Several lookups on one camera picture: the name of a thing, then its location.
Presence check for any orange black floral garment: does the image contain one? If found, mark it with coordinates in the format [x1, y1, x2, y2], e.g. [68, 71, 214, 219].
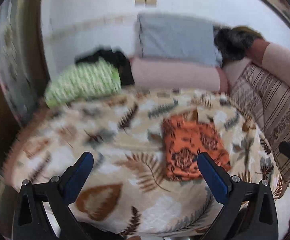
[162, 115, 230, 181]

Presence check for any striped beige cushion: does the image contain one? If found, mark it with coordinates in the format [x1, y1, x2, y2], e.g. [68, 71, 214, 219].
[230, 63, 290, 183]

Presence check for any beige leaf print blanket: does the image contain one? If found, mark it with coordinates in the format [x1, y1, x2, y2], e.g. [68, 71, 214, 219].
[4, 87, 283, 237]

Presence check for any dark fuzzy cloth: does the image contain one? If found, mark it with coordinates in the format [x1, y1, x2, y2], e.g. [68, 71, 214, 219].
[214, 26, 264, 63]

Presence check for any grey pillow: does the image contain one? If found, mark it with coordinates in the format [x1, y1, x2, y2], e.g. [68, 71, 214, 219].
[137, 13, 222, 67]

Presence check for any green white patterned pillow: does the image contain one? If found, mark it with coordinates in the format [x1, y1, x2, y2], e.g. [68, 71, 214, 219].
[44, 58, 121, 108]

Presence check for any wooden glass panel door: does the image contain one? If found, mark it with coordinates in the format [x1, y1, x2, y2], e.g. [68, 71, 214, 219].
[0, 0, 49, 167]

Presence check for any pink mattress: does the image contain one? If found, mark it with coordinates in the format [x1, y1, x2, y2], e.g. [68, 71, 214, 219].
[131, 39, 290, 92]

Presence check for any black cloth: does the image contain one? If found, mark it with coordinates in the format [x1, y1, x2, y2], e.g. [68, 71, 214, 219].
[74, 48, 135, 86]

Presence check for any beige wall switch plate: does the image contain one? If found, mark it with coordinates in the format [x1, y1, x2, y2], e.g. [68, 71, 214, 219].
[134, 0, 157, 6]

